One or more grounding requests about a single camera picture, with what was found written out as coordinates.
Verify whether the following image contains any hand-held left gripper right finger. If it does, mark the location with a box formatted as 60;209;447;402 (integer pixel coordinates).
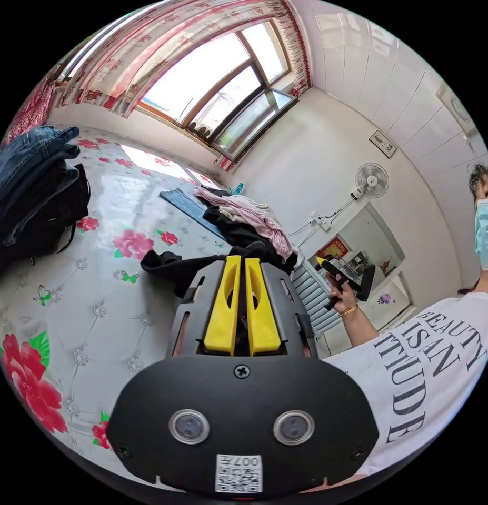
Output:
245;258;282;355

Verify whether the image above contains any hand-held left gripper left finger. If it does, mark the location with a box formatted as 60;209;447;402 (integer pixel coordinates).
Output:
203;255;242;352

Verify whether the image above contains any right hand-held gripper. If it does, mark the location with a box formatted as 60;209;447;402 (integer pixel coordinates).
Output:
316;256;364;312

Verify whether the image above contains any black long sleeve shirt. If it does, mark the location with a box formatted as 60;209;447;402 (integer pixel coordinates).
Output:
140;241;268;299

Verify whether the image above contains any person's right forearm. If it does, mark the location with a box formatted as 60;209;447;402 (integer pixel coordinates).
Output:
340;305;382;352

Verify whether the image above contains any person's right hand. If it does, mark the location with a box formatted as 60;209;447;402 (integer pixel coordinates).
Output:
325;272;360;316

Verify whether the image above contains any white radiator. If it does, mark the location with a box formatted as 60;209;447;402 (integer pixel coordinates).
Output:
292;260;344;337

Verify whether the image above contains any pile of pink white clothes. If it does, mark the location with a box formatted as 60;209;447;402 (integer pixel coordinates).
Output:
194;186;301;275

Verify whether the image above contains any blue denim garment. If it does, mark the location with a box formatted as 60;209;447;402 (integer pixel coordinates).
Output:
160;189;230;242

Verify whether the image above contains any person's body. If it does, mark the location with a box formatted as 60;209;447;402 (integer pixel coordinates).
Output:
322;163;488;479

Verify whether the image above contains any pile of folded dark clothes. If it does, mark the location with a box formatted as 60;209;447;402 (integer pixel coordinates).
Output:
0;125;91;281

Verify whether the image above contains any red white floral curtain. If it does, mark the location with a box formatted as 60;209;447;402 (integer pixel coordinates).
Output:
50;0;315;120

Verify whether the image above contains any white wall fan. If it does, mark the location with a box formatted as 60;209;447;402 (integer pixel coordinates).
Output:
349;162;390;200

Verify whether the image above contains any framed wall picture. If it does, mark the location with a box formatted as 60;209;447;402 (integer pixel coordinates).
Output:
368;129;398;159

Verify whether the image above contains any window with brown frame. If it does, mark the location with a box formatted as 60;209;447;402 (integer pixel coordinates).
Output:
136;19;300;163

